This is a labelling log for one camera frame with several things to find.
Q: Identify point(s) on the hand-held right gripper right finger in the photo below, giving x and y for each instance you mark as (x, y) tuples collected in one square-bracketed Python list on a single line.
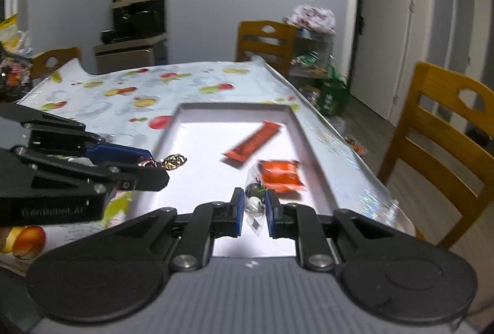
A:
[(271, 216)]

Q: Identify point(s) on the orange snack bar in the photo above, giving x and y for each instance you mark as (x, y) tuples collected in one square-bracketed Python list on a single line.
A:
[(251, 145)]

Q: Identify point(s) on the grey low cabinet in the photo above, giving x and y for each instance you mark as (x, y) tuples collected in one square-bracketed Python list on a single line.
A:
[(123, 58)]

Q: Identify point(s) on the storage cart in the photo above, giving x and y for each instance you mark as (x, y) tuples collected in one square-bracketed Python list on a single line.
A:
[(312, 52)]

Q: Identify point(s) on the dark snack bag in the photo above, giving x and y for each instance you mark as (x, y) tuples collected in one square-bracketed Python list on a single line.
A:
[(13, 77)]

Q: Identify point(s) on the gold candy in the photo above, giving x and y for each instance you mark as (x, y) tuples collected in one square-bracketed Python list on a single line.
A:
[(174, 161)]

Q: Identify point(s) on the white plastic bag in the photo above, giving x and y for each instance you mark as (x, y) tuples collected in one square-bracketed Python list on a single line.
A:
[(312, 15)]

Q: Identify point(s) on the silver metal tray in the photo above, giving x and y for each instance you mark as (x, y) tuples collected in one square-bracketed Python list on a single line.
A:
[(200, 148)]

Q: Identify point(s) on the yellow snack bag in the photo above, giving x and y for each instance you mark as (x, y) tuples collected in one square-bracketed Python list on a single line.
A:
[(8, 35)]

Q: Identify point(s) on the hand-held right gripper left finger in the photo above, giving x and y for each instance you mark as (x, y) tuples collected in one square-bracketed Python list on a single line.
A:
[(238, 214)]

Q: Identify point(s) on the clear candy packet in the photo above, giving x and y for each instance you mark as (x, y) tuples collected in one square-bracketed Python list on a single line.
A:
[(254, 202)]

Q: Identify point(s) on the white interior door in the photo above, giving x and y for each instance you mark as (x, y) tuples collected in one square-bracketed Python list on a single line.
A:
[(386, 29), (469, 48)]

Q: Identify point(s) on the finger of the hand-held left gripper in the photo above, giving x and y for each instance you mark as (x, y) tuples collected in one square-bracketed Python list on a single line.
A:
[(115, 154), (142, 179)]

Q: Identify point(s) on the orange snack packet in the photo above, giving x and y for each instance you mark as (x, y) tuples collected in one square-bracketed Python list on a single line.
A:
[(280, 175)]

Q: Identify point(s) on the fruit print tablecloth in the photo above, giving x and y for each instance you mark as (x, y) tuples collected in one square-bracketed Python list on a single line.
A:
[(115, 102)]

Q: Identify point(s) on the orange wrapper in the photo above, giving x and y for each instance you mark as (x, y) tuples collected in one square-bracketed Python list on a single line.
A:
[(356, 145)]

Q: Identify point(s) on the black shelf unit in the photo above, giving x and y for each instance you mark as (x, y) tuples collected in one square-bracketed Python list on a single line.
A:
[(139, 13)]

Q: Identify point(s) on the wooden chair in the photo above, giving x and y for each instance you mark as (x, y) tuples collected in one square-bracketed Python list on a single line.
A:
[(61, 56), (432, 83), (266, 44)]

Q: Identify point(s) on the green bag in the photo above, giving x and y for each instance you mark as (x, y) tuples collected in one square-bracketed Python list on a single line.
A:
[(332, 94)]

